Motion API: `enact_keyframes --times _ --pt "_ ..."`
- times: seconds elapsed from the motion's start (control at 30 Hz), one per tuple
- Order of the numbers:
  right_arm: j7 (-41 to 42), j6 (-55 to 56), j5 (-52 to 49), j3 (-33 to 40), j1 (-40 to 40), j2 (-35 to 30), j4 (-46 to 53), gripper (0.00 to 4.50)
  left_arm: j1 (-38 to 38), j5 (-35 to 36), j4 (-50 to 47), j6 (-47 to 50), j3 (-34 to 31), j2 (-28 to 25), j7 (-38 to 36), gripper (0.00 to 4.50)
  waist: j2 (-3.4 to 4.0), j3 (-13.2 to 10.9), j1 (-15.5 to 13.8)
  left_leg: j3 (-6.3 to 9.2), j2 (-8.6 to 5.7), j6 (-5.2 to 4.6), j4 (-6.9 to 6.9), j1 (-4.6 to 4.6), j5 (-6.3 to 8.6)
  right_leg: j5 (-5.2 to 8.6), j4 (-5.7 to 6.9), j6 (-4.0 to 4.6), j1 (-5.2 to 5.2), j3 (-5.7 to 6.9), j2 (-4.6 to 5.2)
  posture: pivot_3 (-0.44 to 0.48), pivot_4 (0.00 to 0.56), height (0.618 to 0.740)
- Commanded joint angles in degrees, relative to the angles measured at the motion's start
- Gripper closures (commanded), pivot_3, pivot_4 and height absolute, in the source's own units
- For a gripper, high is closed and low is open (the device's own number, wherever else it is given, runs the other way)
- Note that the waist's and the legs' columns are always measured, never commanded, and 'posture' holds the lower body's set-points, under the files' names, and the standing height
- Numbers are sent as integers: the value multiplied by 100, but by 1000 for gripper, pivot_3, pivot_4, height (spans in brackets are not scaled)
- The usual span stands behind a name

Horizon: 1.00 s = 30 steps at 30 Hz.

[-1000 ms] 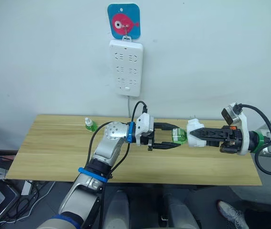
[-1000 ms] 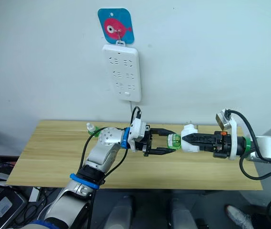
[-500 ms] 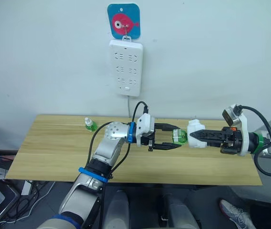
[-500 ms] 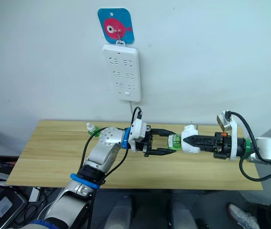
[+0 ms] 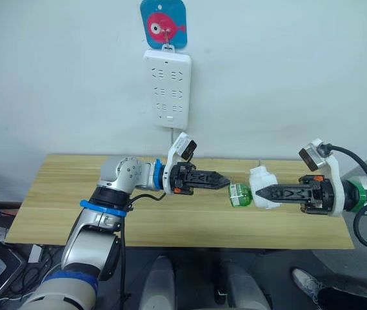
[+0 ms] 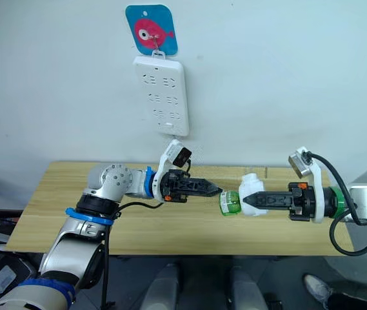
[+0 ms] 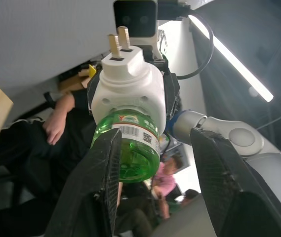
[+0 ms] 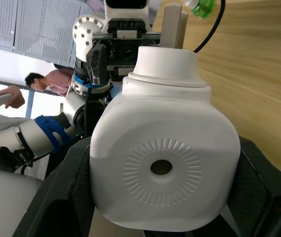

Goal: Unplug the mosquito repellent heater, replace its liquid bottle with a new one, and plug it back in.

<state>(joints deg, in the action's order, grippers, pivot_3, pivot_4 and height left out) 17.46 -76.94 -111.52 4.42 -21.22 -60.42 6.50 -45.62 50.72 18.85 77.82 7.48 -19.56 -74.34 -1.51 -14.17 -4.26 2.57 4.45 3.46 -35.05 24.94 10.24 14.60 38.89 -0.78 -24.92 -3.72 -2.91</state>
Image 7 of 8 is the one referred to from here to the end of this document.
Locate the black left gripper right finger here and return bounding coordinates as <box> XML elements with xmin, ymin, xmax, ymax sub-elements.
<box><xmin>190</xmin><ymin>127</ymin><xmax>281</xmax><ymax>237</ymax></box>

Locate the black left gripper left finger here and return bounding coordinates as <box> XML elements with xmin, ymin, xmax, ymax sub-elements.
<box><xmin>45</xmin><ymin>127</ymin><xmax>122</xmax><ymax>237</ymax></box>

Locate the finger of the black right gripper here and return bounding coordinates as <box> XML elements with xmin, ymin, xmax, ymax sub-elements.
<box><xmin>164</xmin><ymin>72</ymin><xmax>181</xmax><ymax>122</ymax></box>
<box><xmin>87</xmin><ymin>72</ymin><xmax>102</xmax><ymax>116</ymax></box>

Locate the white mosquito repellent heater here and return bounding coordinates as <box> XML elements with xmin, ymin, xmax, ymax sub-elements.
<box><xmin>90</xmin><ymin>26</ymin><xmax>167</xmax><ymax>136</ymax></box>

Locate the green liquid repellent bottle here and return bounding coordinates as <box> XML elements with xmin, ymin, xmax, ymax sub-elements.
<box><xmin>90</xmin><ymin>110</ymin><xmax>161</xmax><ymax>184</ymax></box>

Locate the brown cardboard box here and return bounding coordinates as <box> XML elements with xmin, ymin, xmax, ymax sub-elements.
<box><xmin>57</xmin><ymin>66</ymin><xmax>99</xmax><ymax>93</ymax></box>

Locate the person in pink shirt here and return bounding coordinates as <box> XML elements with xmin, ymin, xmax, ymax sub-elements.
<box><xmin>151</xmin><ymin>157</ymin><xmax>183</xmax><ymax>221</ymax></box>

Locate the person in black clothes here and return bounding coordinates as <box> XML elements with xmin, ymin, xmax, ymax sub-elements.
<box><xmin>0</xmin><ymin>90</ymin><xmax>99</xmax><ymax>237</ymax></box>

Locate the white ceiling light strip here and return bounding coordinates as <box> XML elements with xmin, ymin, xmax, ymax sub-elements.
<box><xmin>188</xmin><ymin>14</ymin><xmax>275</xmax><ymax>103</ymax></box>

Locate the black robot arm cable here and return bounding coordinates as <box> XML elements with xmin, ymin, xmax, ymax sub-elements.
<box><xmin>159</xmin><ymin>0</ymin><xmax>215</xmax><ymax>80</ymax></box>

